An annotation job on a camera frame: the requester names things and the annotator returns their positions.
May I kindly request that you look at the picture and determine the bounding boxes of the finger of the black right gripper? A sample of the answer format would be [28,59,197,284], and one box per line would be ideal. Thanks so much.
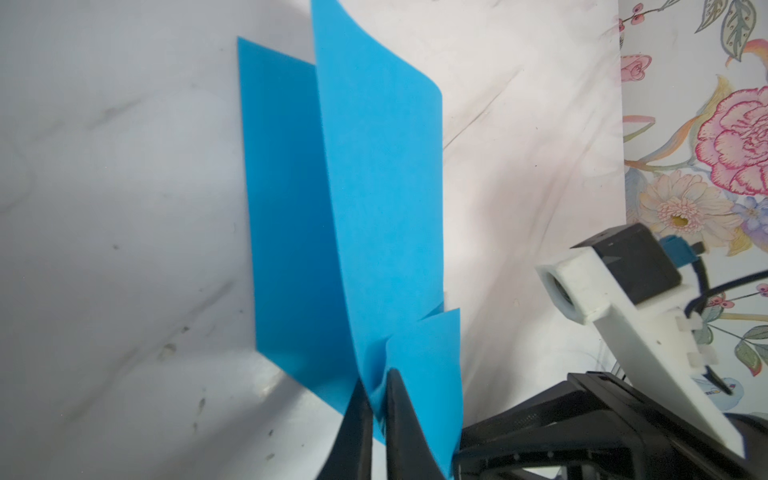
[455,372,767,479]

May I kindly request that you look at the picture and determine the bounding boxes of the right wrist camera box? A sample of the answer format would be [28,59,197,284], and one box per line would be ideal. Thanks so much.
[536,224,745,456]

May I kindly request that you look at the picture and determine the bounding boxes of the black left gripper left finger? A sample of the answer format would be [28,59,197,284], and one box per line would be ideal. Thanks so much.
[316,380,373,480]

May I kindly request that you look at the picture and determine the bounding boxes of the blue square paper sheet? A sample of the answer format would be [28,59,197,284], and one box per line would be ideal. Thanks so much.
[238,1,463,479]

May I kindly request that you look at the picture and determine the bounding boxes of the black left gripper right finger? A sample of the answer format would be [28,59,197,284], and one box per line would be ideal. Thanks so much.
[385,369,445,480]

